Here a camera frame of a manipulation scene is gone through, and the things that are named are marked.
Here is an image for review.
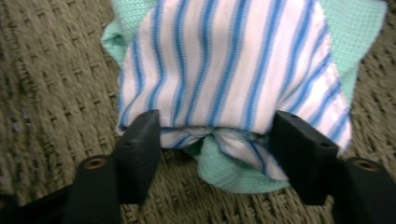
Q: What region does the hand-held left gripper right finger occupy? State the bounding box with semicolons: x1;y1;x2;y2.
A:
268;110;339;207

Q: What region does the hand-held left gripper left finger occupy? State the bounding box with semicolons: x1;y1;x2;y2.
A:
116;108;163;205

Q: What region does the olive woven basket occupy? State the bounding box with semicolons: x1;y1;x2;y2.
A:
0;0;396;224

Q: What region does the green garment with striped lining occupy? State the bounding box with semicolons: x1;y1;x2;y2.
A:
101;0;389;195

